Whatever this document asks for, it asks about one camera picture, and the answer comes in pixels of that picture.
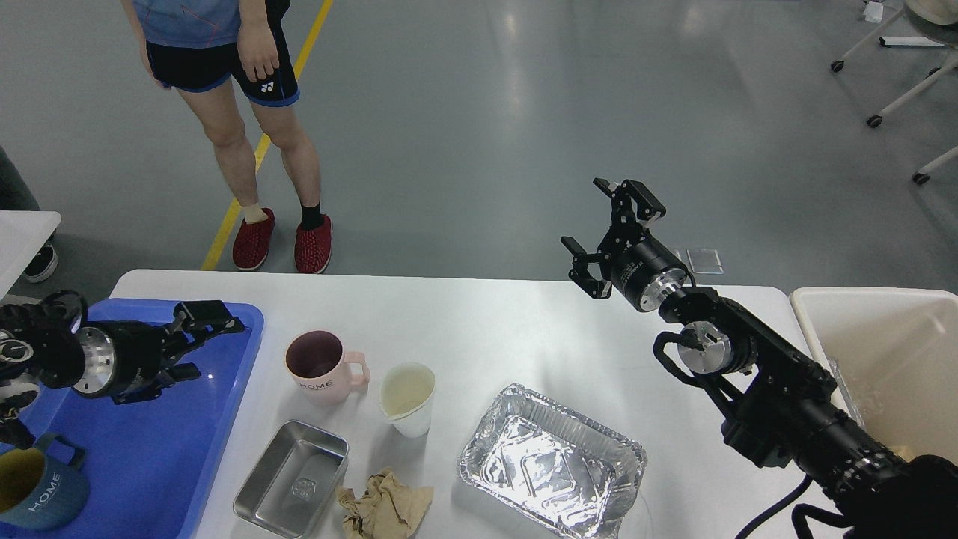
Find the person in blue shirt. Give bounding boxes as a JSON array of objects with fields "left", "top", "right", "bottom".
[{"left": 122, "top": 1, "right": 332, "bottom": 274}]

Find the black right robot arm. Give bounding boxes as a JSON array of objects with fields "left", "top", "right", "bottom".
[{"left": 561, "top": 178, "right": 957, "bottom": 538}]

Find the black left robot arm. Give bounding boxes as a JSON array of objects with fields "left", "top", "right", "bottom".
[{"left": 1, "top": 290, "right": 245, "bottom": 449}]

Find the blue HOME mug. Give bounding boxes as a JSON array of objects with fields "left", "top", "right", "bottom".
[{"left": 1, "top": 432, "right": 90, "bottom": 530}]

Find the crumpled brown paper napkin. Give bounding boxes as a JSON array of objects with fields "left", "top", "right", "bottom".
[{"left": 335, "top": 467, "right": 434, "bottom": 538}]

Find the white side table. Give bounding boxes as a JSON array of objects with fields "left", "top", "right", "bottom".
[{"left": 1, "top": 211, "right": 61, "bottom": 298}]

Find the pink HOME mug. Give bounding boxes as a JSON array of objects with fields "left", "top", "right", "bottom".
[{"left": 285, "top": 330, "right": 370, "bottom": 406}]

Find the white rolling chair base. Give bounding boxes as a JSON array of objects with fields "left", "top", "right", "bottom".
[{"left": 831, "top": 0, "right": 958, "bottom": 186}]

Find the white paper cup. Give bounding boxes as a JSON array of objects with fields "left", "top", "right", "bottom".
[{"left": 379, "top": 362, "right": 436, "bottom": 438}]

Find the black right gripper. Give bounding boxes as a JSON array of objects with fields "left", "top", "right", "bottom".
[{"left": 561, "top": 177, "right": 691, "bottom": 311}]

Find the aluminium foil tray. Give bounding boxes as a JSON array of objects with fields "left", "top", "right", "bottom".
[{"left": 457, "top": 383, "right": 647, "bottom": 538}]

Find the blue plastic bin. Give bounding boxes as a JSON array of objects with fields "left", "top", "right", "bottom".
[{"left": 2, "top": 303, "right": 266, "bottom": 538}]

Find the stainless steel rectangular tray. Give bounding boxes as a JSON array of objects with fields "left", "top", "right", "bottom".
[{"left": 233, "top": 421, "right": 350, "bottom": 538}]

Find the beige plastic waste bin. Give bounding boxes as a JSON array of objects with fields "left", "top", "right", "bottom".
[{"left": 790, "top": 287, "right": 957, "bottom": 461}]

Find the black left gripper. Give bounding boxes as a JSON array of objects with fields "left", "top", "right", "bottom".
[{"left": 72, "top": 300, "right": 246, "bottom": 405}]

